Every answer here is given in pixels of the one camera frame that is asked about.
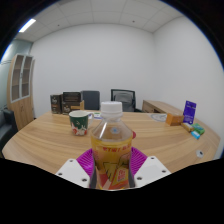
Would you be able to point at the brown cardboard box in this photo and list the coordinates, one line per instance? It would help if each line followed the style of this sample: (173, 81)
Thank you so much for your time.
(68, 107)

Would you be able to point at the green box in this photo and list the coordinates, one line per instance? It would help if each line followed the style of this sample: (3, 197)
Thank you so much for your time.
(199, 128)

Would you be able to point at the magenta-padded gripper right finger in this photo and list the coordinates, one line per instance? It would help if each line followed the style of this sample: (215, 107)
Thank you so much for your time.
(143, 166)

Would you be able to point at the small blue box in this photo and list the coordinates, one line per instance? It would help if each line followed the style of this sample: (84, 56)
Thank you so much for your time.
(195, 134)

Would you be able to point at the wooden side desk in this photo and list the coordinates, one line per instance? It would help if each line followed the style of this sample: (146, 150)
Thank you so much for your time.
(158, 106)

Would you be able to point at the grey mesh office chair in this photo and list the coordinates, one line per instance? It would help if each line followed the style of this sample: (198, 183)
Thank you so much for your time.
(125, 98)

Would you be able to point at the orange box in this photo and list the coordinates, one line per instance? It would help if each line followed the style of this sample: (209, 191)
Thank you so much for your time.
(174, 119)

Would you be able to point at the wooden glass-door shelf cabinet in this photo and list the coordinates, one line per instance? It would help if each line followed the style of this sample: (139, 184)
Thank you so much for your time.
(20, 90)

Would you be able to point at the small dark printed box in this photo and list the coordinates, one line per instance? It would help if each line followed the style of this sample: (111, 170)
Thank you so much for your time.
(55, 104)

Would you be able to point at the yellow tea drink bottle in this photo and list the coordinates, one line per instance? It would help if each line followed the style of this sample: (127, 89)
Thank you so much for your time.
(111, 150)

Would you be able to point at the small yellow box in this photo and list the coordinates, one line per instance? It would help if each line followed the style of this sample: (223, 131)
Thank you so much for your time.
(187, 127)

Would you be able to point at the flat round red coaster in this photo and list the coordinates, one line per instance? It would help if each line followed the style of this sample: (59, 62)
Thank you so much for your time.
(134, 135)

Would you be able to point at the green white mug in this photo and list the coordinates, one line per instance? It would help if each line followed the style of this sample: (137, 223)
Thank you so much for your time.
(79, 123)

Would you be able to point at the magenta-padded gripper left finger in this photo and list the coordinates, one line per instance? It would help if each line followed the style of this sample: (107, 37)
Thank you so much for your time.
(83, 165)

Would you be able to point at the black leather sofa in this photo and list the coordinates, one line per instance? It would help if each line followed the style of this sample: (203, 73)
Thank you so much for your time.
(6, 128)

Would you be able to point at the white sticker sheet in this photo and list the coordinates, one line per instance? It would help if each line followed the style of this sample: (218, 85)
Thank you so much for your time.
(97, 115)

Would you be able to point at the purple standing sign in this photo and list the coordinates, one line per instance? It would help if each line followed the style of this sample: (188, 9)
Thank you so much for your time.
(189, 112)

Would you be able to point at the rectangular ceiling light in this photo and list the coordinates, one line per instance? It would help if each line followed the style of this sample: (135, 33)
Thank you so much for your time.
(27, 25)

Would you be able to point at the dark padded office chair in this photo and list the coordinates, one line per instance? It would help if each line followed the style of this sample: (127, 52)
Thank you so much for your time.
(90, 100)

